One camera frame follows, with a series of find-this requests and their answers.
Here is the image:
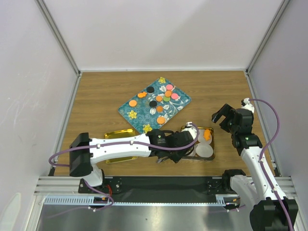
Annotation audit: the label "black sandwich cookie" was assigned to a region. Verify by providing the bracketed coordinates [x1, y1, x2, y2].
[146, 86, 154, 93]
[149, 101, 157, 108]

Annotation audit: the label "gold tin lid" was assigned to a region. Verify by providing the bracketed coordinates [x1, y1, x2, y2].
[104, 128, 137, 164]

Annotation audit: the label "metal tongs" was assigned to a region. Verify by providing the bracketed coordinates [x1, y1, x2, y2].
[157, 157, 169, 164]

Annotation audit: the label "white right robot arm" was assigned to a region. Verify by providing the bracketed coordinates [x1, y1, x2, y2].
[212, 102, 298, 231]

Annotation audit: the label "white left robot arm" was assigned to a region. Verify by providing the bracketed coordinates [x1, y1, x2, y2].
[69, 127, 198, 193]

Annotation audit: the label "orange dotted cookie lower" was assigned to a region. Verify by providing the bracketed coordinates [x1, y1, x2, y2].
[156, 116, 166, 125]

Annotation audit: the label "white paper cup bottom-left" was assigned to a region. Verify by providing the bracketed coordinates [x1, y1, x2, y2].
[189, 143, 197, 156]

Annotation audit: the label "white paper cup top-right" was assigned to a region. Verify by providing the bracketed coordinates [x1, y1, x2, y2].
[198, 129, 212, 144]

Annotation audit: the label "white paper cup bottom-right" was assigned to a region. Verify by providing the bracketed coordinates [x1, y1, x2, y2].
[195, 143, 214, 158]

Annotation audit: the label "orange swirl cookie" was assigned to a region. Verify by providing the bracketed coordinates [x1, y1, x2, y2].
[156, 106, 164, 113]

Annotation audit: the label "gold cookie tin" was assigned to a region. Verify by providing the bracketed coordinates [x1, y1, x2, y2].
[183, 127, 215, 161]

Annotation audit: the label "teal floral tray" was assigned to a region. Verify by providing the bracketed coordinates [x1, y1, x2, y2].
[118, 77, 192, 134]

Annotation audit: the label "pink cookie right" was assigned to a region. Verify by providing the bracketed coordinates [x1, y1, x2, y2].
[171, 93, 179, 100]

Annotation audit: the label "pink cookie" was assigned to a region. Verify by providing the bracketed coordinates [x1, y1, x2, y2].
[171, 93, 179, 100]
[166, 84, 173, 90]

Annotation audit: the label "orange flower cookie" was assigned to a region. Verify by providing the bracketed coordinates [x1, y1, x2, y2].
[155, 96, 163, 102]

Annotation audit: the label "orange oval cookie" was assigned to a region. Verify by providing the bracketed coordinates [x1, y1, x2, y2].
[165, 90, 172, 97]

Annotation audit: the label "pink cookie upper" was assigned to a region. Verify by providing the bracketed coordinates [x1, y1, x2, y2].
[166, 84, 173, 90]

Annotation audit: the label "orange round cookie left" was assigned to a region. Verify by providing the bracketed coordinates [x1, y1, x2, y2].
[128, 100, 138, 107]

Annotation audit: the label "small orange fish cookie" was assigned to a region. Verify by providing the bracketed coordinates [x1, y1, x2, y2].
[137, 92, 147, 98]

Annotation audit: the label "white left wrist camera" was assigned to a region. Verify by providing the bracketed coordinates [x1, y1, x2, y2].
[181, 121, 199, 143]

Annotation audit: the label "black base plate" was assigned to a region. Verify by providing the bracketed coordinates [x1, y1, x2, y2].
[79, 175, 244, 204]

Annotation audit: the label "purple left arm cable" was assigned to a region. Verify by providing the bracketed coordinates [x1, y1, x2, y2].
[48, 122, 200, 218]

